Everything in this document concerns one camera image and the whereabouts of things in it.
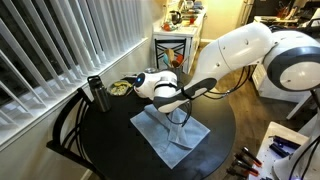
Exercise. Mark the light blue towel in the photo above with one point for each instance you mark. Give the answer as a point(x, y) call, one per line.
point(150, 133)

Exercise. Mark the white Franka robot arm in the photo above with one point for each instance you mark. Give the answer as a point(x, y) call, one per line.
point(240, 50)

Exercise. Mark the teal spatula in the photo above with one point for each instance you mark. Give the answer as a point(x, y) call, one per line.
point(165, 59)

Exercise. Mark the wooden spoon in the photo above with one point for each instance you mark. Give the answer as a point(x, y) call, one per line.
point(170, 55)

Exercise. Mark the red spatula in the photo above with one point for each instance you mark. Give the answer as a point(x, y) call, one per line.
point(179, 59)

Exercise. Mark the glass bowl with bananas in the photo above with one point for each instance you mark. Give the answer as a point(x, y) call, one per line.
point(119, 88)

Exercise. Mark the black metal chair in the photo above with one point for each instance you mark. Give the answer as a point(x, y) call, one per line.
point(170, 42)
point(61, 121)

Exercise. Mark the steel bottle black lid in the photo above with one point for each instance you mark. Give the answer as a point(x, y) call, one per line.
point(100, 95)

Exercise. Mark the red bowl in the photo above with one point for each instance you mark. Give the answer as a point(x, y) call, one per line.
point(168, 26)

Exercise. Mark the white sideboard counter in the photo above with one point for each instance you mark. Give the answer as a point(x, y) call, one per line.
point(190, 33)

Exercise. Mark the black kettle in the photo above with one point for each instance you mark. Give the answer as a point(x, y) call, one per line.
point(175, 16)

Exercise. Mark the red cup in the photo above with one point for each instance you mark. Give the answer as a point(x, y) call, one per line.
point(192, 20)

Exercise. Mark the white vertical window blinds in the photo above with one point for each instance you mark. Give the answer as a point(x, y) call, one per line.
point(66, 43)

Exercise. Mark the white kitchen island cabinet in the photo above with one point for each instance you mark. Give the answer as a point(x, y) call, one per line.
point(266, 90)

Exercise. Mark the beige fridge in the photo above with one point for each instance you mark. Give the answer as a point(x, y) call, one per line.
point(245, 11)

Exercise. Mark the light wooden base board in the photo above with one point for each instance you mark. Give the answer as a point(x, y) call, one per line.
point(266, 156)

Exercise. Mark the black bar clamp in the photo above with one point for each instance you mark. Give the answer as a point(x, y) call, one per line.
point(283, 141)
point(278, 150)

